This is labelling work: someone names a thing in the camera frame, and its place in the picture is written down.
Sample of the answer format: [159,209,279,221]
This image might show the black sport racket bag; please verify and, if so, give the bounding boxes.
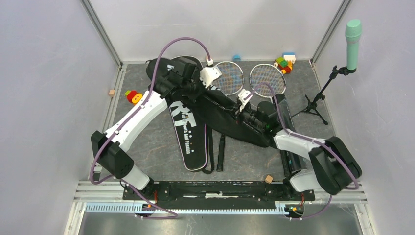
[165,55,215,174]

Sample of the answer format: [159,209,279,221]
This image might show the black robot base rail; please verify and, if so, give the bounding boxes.
[140,181,315,210]

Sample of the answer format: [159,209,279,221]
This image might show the red yellow toy blocks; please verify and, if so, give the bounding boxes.
[125,90,143,105]

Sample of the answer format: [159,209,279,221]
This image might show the green microphone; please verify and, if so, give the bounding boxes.
[345,19,362,71]

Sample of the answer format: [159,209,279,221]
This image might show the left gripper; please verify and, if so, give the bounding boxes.
[182,70,211,103]

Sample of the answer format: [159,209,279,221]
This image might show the black shuttlecock tube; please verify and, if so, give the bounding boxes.
[273,93,309,177]

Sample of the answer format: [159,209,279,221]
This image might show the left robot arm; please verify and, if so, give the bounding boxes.
[91,90,208,200]

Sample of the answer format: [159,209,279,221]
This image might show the black crossway racket bag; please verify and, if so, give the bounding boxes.
[146,58,282,148]

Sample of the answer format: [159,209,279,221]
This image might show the green blue blocks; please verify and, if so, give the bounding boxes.
[273,52,296,74]

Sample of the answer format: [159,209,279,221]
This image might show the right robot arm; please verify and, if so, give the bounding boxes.
[230,99,363,200]

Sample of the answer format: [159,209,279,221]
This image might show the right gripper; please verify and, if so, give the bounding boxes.
[224,101,265,131]

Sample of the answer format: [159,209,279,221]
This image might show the black microphone tripod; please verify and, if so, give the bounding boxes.
[291,66,357,125]

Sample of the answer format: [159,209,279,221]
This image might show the small wooden cube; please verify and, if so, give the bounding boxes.
[264,175,274,184]

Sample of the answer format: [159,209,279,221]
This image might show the black white shaft racket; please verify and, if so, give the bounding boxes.
[249,64,286,98]

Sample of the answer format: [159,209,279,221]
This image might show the white frame racket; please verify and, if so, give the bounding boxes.
[215,61,244,172]

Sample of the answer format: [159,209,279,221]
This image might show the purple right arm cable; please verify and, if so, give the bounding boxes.
[245,83,360,221]

